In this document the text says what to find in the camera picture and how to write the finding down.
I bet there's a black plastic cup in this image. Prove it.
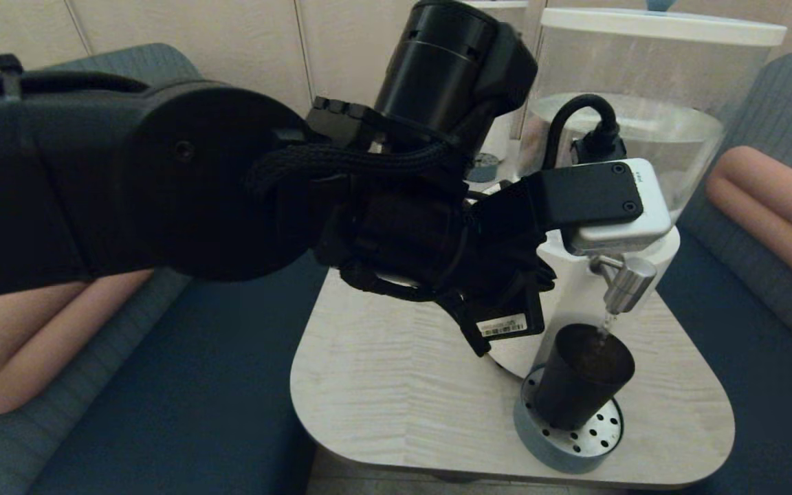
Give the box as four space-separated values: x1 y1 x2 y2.
532 323 636 430

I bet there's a metal dispenser tap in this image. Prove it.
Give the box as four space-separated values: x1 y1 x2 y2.
589 254 658 315

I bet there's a blue perforated drip tray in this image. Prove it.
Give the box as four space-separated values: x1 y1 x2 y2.
468 153 500 183

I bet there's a dark drink dispenser white base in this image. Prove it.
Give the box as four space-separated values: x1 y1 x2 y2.
482 0 529 160

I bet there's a round metal drip tray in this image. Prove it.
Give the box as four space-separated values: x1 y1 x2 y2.
513 362 624 474

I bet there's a clear water dispenser white base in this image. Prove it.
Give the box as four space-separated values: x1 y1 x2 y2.
489 7 789 379

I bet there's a teal upholstered bench sofa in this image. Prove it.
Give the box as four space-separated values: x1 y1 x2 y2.
0 43 328 495
633 52 792 495

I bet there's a pink cylindrical bolster cushion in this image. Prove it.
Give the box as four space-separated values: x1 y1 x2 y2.
705 146 792 305
0 269 156 416

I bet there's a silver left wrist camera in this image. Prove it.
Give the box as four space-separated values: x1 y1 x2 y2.
537 159 673 255

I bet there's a black left camera cable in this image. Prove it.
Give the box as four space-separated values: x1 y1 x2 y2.
546 94 627 169

